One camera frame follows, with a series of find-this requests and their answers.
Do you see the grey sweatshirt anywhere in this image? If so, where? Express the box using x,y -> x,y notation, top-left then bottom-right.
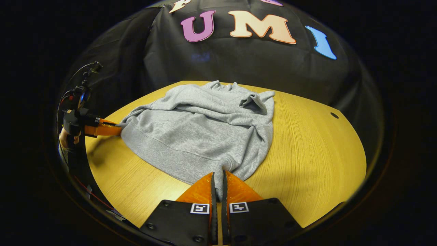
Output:
118,80 -> 276,200

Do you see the black gripper cable bundle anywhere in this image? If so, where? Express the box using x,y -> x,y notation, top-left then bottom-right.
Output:
56,61 -> 118,214

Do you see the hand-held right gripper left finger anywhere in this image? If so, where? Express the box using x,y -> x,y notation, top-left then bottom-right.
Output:
140,172 -> 219,246

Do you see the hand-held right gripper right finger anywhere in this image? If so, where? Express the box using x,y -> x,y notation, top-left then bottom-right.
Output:
221,171 -> 302,246

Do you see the black backdrop cloth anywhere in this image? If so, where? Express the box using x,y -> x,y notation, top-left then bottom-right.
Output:
56,0 -> 384,154

